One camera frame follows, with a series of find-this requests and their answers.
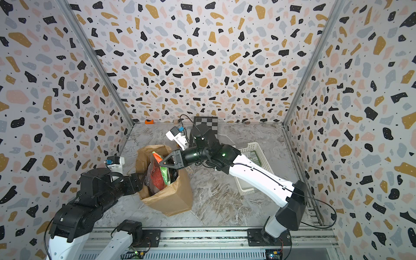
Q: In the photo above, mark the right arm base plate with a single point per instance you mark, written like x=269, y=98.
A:
x=259, y=238

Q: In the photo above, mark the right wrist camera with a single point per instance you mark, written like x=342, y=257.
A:
x=178, y=135

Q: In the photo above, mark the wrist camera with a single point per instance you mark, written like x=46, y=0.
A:
x=178, y=135
x=115, y=163

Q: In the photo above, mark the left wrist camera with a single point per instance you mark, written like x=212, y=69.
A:
x=115, y=163

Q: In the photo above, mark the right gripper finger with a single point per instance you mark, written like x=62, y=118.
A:
x=167, y=165
x=172, y=158

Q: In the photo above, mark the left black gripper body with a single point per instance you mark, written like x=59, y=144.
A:
x=129, y=186

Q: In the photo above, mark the brown paper bag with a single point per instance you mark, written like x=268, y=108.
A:
x=165, y=190

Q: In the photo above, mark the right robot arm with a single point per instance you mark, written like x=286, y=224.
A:
x=206, y=148

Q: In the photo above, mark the clear red condiment packet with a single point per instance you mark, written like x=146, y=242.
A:
x=154, y=181

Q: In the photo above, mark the white perforated plastic basket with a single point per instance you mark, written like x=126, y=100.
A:
x=245, y=188

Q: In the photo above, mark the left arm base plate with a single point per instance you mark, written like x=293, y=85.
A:
x=145, y=238

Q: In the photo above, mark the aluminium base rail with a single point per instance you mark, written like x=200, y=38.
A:
x=233, y=243

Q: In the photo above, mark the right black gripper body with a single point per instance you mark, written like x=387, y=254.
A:
x=188, y=157

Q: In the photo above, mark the green soup packet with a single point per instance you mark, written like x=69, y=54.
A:
x=165, y=172
x=254, y=158

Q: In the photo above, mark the black white chessboard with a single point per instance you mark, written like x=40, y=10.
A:
x=211, y=122

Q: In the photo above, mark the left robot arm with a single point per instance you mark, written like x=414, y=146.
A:
x=71, y=226

